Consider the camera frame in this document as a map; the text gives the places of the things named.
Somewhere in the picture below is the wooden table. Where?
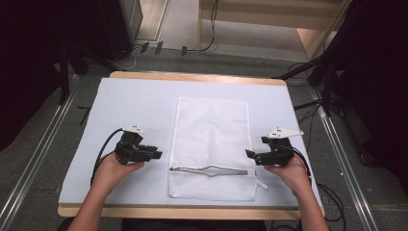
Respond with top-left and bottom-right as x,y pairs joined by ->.
57,70 -> 325,221

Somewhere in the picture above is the person's dark clothing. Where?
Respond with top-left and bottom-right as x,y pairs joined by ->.
56,217 -> 302,231

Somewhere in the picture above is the white floor cable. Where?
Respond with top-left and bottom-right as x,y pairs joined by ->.
112,42 -> 143,71

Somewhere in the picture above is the person's right hand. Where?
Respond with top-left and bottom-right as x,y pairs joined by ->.
264,155 -> 313,197

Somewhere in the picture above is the metal floor rail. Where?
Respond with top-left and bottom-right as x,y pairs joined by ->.
0,74 -> 81,231
309,86 -> 381,231

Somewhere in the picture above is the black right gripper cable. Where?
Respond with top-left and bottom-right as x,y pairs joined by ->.
278,143 -> 347,231

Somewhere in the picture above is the black metal stand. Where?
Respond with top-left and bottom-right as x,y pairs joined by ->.
57,44 -> 90,106
271,54 -> 338,117

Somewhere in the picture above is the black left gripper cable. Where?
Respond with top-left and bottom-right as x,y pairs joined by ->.
89,127 -> 125,187

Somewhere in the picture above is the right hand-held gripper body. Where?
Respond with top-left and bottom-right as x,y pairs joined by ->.
261,127 -> 304,168

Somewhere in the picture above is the black hanging cable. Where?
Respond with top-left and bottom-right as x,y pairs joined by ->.
187,0 -> 219,53

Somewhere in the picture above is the black curtain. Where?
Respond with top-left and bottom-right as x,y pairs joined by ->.
0,0 -> 112,152
316,0 -> 408,184

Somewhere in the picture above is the black cabinet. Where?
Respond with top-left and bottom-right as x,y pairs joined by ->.
97,0 -> 144,63

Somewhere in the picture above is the white table mat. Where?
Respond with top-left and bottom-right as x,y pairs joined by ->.
58,77 -> 322,208

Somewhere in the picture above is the person's left hand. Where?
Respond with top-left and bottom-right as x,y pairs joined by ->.
90,151 -> 145,197

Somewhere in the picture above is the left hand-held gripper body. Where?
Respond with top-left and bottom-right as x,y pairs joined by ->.
114,125 -> 152,166

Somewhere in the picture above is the wooden shelf unit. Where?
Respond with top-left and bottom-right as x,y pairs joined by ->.
195,0 -> 352,61

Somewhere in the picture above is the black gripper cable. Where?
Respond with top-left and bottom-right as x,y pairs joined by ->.
278,143 -> 347,231
89,127 -> 125,187

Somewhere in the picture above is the white mesh laundry bag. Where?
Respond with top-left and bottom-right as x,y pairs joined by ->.
167,96 -> 269,202

